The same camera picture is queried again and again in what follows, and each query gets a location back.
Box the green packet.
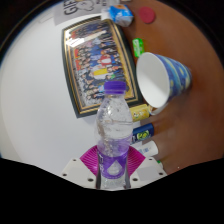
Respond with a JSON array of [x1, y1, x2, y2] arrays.
[[132, 38, 145, 58]]

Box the blue starry-print mug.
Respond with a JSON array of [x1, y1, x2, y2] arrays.
[[135, 52, 193, 117]]

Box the framed group picture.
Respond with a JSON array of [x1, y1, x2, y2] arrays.
[[61, 18, 144, 119]]

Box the purple-capped clear water bottle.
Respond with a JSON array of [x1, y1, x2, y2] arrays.
[[95, 80, 134, 190]]

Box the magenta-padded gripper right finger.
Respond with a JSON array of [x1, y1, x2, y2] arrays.
[[125, 146, 168, 189]]

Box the amber pump bottle yellow label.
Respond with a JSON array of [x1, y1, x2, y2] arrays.
[[129, 103, 154, 123]]

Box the flat round red coaster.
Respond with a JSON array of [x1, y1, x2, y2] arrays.
[[138, 6, 156, 24]]

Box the white printed tote bag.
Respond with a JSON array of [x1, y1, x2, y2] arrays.
[[53, 0, 111, 26]]

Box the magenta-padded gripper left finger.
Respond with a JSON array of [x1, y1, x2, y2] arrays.
[[60, 144, 101, 190]]

